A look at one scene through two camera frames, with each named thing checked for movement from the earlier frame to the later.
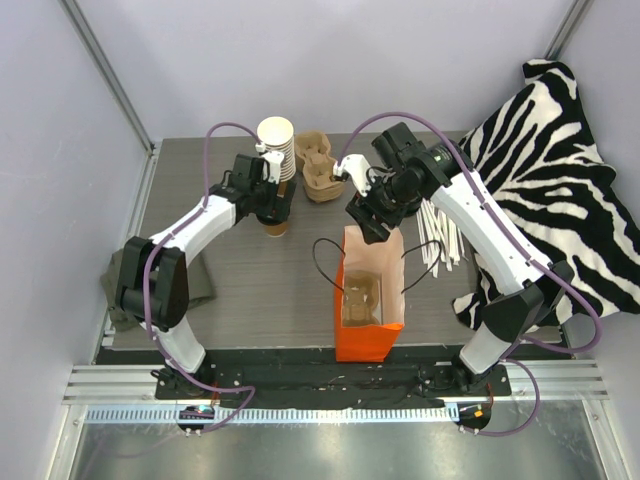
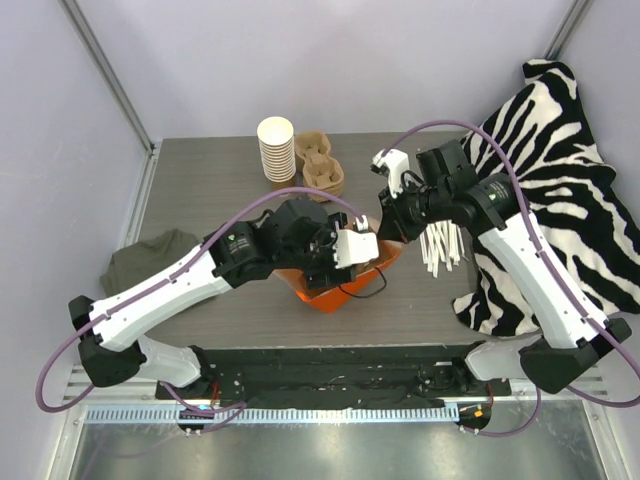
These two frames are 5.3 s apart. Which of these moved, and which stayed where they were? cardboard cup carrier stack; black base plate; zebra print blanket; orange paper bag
Moved: orange paper bag
Stayed: zebra print blanket; black base plate; cardboard cup carrier stack
